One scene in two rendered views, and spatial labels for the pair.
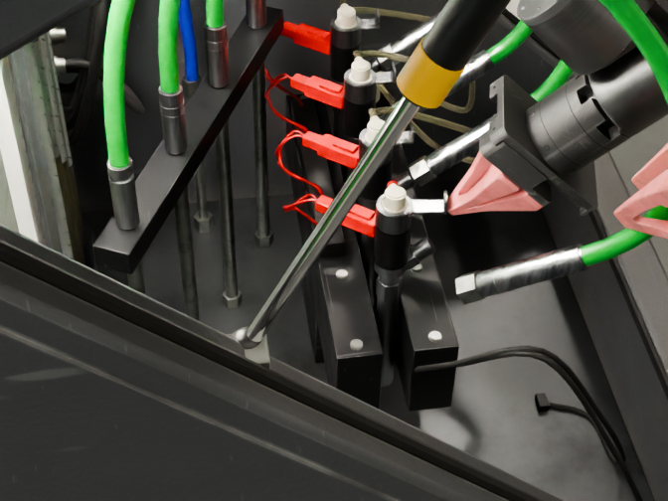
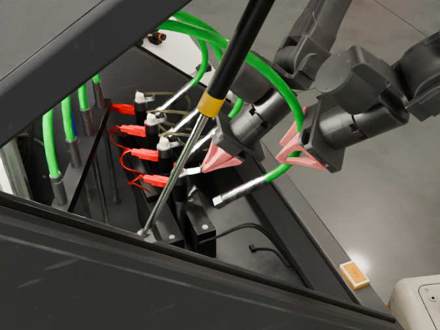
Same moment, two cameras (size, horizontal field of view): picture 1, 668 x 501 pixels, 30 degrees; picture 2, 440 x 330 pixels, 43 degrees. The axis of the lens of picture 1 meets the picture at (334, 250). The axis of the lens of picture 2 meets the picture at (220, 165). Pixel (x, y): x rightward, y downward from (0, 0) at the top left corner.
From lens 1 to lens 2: 0.05 m
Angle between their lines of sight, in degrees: 10
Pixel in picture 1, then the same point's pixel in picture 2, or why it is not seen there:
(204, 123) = (87, 152)
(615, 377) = (280, 231)
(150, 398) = (109, 266)
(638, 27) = (274, 78)
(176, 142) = (76, 162)
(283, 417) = (167, 264)
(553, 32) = (236, 87)
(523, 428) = (247, 260)
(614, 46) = (262, 89)
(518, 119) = (226, 127)
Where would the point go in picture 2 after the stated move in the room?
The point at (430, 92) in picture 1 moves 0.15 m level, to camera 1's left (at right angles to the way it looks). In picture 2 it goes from (213, 110) to (31, 135)
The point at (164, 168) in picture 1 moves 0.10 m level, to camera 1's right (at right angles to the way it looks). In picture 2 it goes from (73, 175) to (131, 165)
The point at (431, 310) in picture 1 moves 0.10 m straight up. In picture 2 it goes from (201, 216) to (200, 177)
